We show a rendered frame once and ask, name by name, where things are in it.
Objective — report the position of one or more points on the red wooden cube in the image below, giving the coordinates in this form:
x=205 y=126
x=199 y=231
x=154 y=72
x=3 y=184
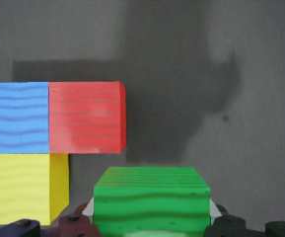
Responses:
x=87 y=117

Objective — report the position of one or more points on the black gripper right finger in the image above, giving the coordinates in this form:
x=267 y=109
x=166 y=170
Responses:
x=224 y=225

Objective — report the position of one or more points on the blue cube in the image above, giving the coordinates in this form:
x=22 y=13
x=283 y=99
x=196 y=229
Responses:
x=24 y=117

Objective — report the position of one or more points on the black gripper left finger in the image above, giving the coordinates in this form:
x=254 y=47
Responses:
x=71 y=225

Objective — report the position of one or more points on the green cube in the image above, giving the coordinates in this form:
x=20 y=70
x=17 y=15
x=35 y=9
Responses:
x=151 y=202

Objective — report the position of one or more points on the yellow cube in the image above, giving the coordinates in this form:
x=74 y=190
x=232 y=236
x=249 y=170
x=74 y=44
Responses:
x=34 y=186

